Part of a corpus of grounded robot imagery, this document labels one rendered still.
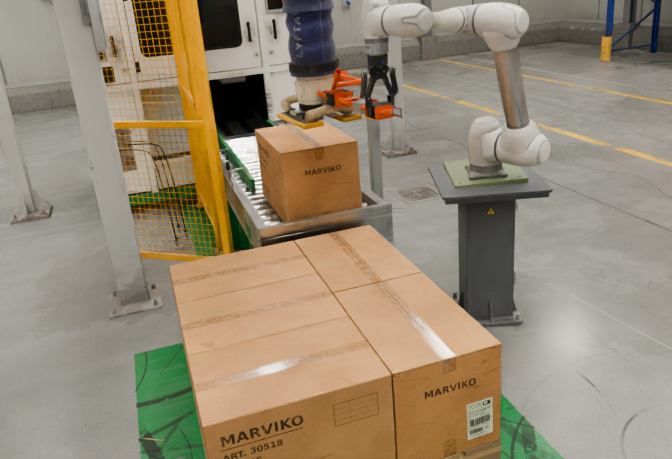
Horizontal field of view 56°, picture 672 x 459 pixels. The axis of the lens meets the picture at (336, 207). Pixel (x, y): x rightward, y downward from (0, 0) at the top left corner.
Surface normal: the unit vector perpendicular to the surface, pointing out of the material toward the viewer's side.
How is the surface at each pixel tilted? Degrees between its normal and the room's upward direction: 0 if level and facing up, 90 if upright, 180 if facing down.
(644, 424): 0
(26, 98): 90
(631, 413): 0
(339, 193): 90
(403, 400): 90
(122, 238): 90
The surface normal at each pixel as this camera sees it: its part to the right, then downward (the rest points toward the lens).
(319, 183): 0.32, 0.30
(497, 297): 0.00, 0.35
